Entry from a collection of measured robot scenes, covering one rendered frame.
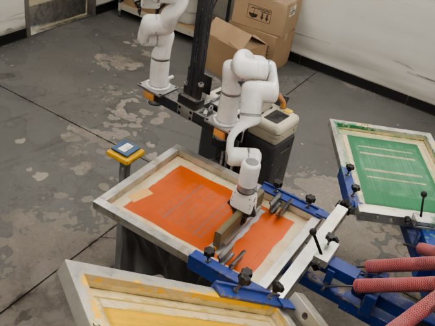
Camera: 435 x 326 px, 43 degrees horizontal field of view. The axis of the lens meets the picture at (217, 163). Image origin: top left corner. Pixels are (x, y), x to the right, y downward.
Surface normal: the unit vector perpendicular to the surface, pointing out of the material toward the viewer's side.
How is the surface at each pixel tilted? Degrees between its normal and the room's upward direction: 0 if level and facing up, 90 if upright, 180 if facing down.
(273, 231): 0
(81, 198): 0
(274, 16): 89
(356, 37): 90
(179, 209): 0
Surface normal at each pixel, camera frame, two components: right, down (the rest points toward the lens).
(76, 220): 0.14, -0.81
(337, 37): -0.53, 0.43
